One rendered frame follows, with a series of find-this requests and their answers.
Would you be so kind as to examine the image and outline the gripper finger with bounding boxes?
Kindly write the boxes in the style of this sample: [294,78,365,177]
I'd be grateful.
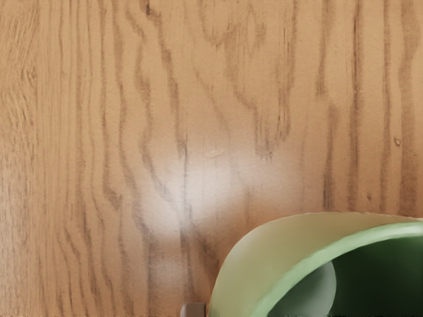
[180,302,208,317]

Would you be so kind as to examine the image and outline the green bowl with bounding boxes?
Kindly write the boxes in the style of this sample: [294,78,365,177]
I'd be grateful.
[208,211,423,317]

